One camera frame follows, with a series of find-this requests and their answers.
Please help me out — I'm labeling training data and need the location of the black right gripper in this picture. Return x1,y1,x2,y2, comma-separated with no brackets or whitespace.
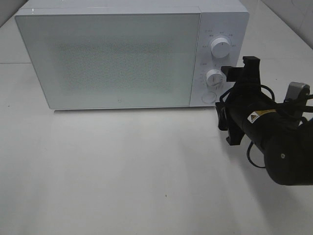
215,56,300,152

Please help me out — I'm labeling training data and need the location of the white timer knob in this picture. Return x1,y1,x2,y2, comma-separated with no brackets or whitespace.
206,69,225,87

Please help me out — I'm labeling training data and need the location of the white round door button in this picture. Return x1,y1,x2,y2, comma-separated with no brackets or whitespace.
201,92,217,104

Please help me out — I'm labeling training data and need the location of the white microwave door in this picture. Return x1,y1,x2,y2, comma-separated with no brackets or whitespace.
16,14,200,110

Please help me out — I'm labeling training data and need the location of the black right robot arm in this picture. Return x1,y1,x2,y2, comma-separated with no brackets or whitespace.
216,56,313,186

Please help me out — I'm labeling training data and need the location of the white upper power knob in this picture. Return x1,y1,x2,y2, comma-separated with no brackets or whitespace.
210,35,231,59

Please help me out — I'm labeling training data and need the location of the white microwave oven body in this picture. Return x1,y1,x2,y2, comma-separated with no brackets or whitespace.
15,0,249,109

